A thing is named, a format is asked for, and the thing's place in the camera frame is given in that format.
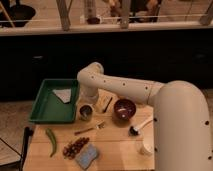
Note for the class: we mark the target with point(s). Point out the metal cup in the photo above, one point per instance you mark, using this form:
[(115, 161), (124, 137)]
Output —
[(86, 112)]

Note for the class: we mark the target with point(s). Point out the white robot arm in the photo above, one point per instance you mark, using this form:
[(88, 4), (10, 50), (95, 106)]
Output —
[(181, 119)]

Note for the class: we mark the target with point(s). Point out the grey cloth in tray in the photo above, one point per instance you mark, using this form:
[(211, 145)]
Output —
[(63, 94)]

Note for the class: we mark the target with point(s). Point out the green plastic tray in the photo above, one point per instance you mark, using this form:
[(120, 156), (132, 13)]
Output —
[(48, 108)]

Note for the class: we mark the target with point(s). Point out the black stick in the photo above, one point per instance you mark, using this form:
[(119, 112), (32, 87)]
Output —
[(107, 105)]

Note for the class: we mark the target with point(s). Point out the dark red bowl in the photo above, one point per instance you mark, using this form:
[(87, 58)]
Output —
[(124, 109)]

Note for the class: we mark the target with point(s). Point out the metal fork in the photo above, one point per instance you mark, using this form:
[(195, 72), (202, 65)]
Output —
[(98, 126)]

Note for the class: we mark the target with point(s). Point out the blue sponge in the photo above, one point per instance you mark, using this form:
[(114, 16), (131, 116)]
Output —
[(87, 156)]

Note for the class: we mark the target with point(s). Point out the green okra pod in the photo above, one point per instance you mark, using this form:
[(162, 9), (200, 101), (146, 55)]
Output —
[(52, 139)]

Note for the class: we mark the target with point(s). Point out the white cup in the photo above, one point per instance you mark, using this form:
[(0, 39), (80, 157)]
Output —
[(147, 146)]

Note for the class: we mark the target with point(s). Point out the brown grape bunch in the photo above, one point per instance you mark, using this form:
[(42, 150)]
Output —
[(72, 149)]

